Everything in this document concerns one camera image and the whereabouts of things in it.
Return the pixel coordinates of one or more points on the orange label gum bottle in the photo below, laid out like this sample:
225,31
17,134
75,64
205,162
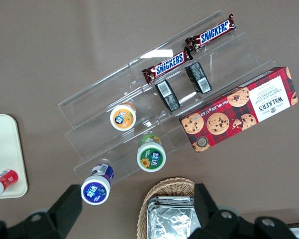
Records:
122,119

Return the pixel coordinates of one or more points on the stack of foil trays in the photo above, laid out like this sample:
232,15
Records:
172,219

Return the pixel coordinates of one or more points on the Snickers chocolate bar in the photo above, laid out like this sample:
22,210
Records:
169,64
213,32

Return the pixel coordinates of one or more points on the red label gum bottle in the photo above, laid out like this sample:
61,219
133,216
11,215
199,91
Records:
5,181

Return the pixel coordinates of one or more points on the small black box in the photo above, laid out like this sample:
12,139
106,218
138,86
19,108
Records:
168,95
198,77

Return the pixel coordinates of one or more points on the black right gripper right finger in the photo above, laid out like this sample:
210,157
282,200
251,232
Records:
206,206

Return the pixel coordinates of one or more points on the blue label gum bottle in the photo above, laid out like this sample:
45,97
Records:
96,191

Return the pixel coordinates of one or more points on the red Walkers cookie box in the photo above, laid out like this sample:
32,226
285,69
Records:
239,109

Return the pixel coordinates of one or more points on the clear acrylic stepped display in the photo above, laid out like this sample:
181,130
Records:
104,99

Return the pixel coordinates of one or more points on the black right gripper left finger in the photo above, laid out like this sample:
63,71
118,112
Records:
64,209

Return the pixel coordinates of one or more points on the green label gum bottle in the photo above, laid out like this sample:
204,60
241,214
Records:
151,157

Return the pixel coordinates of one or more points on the beige plastic tray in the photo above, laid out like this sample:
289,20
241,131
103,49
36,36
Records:
5,149

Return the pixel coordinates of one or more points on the oval wicker basket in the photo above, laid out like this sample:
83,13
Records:
159,189

